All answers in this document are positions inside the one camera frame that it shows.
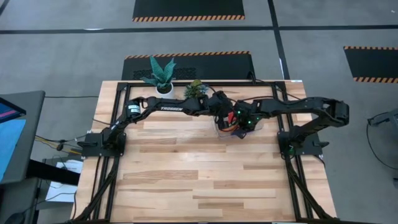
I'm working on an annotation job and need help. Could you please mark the black aluminium table frame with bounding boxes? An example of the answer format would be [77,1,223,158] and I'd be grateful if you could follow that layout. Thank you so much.
[72,80,336,224]

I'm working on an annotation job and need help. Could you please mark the snake plant in white pot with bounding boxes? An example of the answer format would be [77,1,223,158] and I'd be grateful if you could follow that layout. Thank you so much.
[139,55,177,100]

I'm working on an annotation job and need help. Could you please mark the black desk crossbar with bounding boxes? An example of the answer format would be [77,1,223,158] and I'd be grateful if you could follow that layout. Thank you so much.
[26,158,81,187]

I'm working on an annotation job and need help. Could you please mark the thin black floor cable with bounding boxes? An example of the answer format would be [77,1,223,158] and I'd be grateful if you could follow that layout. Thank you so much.
[45,95,100,99]

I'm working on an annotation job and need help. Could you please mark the small dark screen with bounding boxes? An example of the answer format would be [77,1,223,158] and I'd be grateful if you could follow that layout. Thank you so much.
[0,96,27,124]

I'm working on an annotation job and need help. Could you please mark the small succulent in dark pot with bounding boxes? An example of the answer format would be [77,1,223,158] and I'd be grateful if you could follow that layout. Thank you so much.
[183,79,210,99]

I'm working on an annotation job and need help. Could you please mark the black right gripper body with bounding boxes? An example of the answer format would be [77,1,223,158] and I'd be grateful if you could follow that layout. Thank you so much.
[235,101,265,131]

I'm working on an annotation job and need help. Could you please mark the black computer mouse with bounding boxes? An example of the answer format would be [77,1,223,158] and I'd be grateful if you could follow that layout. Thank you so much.
[4,212,26,224]

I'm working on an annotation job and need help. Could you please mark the clear plastic basket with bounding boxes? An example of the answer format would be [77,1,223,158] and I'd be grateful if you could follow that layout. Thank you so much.
[213,99,266,139]

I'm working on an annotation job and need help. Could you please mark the yellow and black wire bundle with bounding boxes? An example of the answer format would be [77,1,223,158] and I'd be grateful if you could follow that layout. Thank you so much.
[34,132,94,156]

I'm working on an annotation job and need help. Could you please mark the small navy measuring cup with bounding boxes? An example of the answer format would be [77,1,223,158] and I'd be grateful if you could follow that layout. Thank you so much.
[231,129,249,140]

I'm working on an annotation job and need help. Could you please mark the wide black hazard-striped floor mat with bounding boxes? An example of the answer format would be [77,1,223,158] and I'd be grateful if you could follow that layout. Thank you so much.
[121,50,256,82]

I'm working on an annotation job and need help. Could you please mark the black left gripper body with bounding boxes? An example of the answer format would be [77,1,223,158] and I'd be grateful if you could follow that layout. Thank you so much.
[206,90,237,131]

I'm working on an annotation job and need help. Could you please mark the white papers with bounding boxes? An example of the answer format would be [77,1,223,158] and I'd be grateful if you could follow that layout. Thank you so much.
[45,159,84,203]

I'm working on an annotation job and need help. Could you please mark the large blue screen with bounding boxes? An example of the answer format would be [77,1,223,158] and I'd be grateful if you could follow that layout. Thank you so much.
[0,119,27,184]

